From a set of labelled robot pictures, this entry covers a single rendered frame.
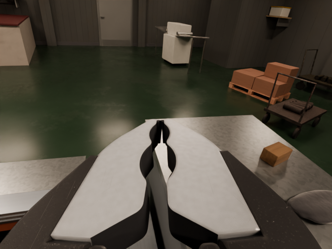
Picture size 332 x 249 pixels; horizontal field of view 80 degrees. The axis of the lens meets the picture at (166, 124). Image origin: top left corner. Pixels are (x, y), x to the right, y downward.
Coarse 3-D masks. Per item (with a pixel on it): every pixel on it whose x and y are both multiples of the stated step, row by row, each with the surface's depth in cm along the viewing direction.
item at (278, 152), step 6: (276, 144) 78; (282, 144) 78; (264, 150) 75; (270, 150) 74; (276, 150) 74; (282, 150) 74; (288, 150) 75; (264, 156) 75; (270, 156) 73; (276, 156) 71; (282, 156) 73; (288, 156) 76; (270, 162) 74; (276, 162) 72; (282, 162) 76
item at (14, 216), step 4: (16, 212) 71; (20, 212) 71; (24, 212) 72; (0, 216) 70; (4, 216) 70; (8, 216) 70; (12, 216) 71; (16, 216) 71; (20, 216) 71; (0, 220) 70; (4, 220) 70; (8, 220) 70; (12, 220) 71; (16, 220) 71; (128, 248) 65
